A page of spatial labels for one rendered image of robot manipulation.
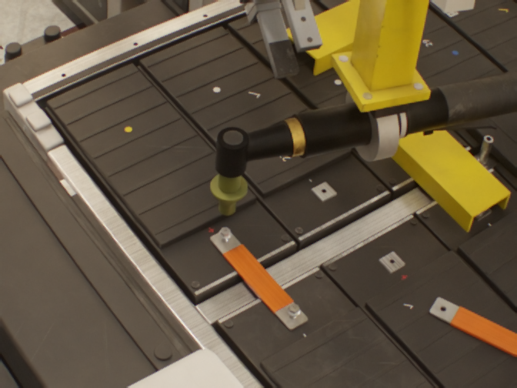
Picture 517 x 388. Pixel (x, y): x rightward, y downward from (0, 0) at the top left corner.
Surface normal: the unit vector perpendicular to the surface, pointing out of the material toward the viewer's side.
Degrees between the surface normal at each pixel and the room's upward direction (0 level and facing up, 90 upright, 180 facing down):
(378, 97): 0
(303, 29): 30
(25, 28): 0
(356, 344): 0
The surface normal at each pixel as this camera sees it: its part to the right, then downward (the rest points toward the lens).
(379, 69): 0.36, 0.72
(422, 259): 0.08, -0.66
